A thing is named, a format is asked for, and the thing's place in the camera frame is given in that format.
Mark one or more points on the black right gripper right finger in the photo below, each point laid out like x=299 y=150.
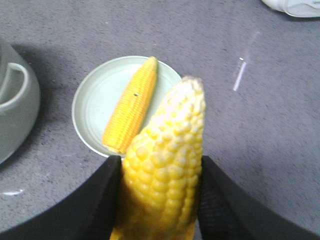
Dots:
x=227 y=212

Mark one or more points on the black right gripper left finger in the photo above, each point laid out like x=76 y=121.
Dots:
x=88 y=213

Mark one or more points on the yellow corn cob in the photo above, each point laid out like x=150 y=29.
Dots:
x=159 y=188
x=129 y=114

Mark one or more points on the green plate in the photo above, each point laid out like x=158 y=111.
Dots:
x=98 y=95

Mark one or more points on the green electric cooking pot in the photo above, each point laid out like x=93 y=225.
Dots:
x=19 y=100

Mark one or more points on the grey stone countertop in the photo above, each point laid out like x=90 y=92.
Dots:
x=260 y=69

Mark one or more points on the white blender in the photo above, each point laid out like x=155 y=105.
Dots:
x=296 y=8

